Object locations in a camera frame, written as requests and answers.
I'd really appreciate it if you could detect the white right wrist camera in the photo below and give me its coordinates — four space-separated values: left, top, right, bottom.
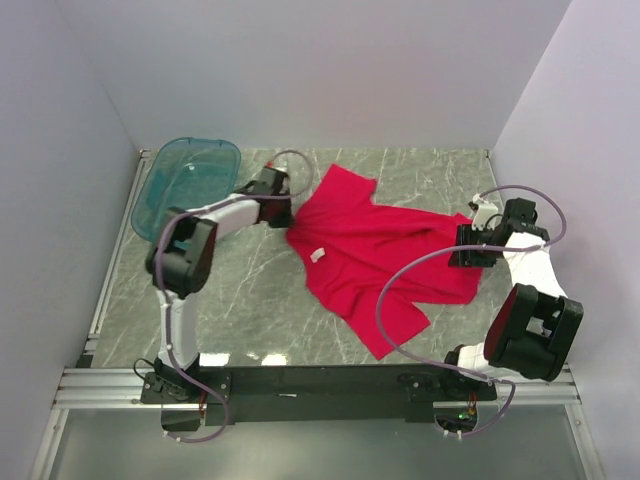
469 194 499 231

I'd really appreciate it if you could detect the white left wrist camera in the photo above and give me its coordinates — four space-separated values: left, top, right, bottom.
265 159 289 176

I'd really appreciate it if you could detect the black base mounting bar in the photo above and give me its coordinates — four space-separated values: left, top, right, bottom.
140 364 497 432

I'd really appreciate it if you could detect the red t shirt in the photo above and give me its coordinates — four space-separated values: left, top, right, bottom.
285 164 482 360

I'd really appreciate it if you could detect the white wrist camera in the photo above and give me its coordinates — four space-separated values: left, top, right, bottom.
265 159 289 176
469 194 499 231

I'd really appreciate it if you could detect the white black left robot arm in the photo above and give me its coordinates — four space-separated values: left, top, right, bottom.
145 165 293 402

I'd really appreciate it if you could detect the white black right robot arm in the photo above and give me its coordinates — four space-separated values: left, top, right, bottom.
438 196 584 399

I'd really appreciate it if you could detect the aluminium left side rail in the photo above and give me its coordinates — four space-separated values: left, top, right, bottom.
80 149 152 358

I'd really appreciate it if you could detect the teal translucent plastic bin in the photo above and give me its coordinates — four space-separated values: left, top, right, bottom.
131 137 241 242

